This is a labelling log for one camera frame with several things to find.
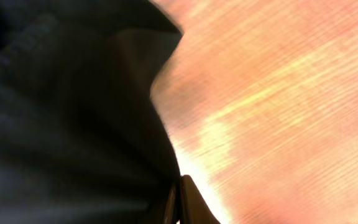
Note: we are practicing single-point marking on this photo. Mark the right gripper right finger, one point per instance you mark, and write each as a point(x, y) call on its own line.
point(193, 208)

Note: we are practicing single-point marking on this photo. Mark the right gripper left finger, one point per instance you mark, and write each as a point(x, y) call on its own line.
point(170, 211)

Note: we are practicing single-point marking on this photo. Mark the black polo shirt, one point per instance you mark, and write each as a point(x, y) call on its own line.
point(80, 139)

